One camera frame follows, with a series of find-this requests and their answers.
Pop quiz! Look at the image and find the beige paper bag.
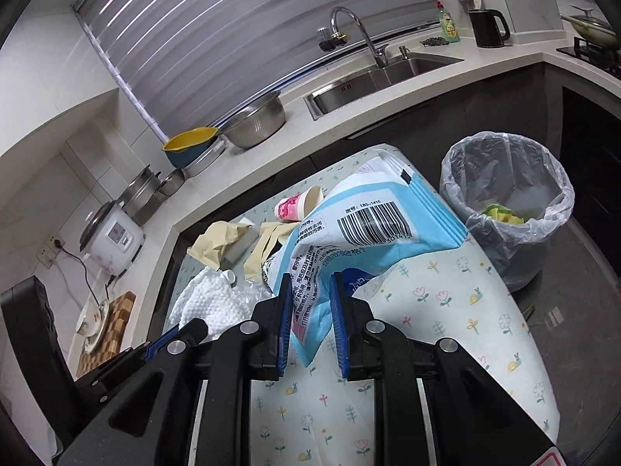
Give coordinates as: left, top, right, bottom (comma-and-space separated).
187, 218, 258, 270
243, 222, 299, 280

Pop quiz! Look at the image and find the blue white plastic package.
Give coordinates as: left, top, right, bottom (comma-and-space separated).
263, 150, 467, 365

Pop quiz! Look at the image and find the pink white paper cup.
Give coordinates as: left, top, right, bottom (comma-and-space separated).
274, 186, 324, 222

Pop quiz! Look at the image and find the stainless kitchen sink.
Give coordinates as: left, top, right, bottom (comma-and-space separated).
304, 46, 461, 120

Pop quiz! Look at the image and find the wooden cutting board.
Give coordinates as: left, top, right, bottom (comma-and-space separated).
76, 291, 136, 377

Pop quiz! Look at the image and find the white crumpled paper towel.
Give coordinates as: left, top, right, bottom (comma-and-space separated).
167, 267, 272, 341

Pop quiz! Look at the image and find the floral tablecloth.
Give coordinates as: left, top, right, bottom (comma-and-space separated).
166, 145, 560, 465

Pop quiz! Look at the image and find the white rice cooker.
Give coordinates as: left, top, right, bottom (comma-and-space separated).
79, 201, 145, 276

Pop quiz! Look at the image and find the steel steamer pot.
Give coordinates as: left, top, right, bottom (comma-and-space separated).
116, 165, 161, 226

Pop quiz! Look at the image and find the small steel bowl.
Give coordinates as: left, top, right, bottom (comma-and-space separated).
158, 169, 186, 198

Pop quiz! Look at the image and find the flat steel tray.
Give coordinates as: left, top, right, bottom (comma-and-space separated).
184, 137, 226, 179

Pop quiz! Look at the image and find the yellow blue plastic basin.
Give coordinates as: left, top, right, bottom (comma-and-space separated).
162, 126, 219, 169

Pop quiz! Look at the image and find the steel colander bowl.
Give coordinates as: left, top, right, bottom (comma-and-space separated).
219, 90, 286, 150

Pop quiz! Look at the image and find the chrome faucet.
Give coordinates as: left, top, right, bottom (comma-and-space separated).
317, 5, 391, 71

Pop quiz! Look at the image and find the green dish soap bottle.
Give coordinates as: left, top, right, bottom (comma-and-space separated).
436, 0, 460, 43

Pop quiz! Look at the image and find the black electric kettle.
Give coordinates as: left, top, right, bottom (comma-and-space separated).
468, 10, 510, 49

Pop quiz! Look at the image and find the gas stove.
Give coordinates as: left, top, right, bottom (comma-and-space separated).
558, 37, 621, 80

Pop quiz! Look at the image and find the wok with glass lid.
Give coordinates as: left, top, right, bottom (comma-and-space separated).
561, 5, 620, 50

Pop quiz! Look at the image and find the wall power socket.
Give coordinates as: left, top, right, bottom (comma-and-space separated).
36, 235, 64, 268

